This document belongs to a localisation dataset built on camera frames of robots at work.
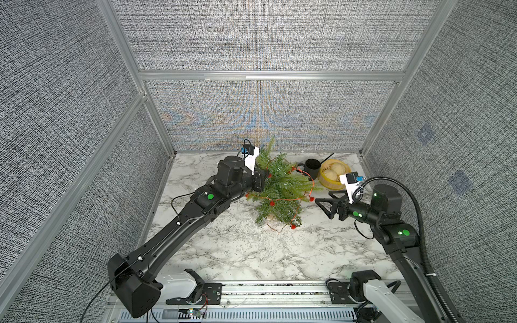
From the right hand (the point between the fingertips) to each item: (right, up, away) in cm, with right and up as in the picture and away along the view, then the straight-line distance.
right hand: (325, 192), depth 68 cm
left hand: (-18, +8, 0) cm, 19 cm away
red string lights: (-10, -13, +7) cm, 18 cm away
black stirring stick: (+11, +14, +30) cm, 34 cm away
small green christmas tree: (-13, +1, +1) cm, 13 cm away
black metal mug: (+5, +10, +34) cm, 36 cm away
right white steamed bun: (+20, +9, +37) cm, 43 cm away
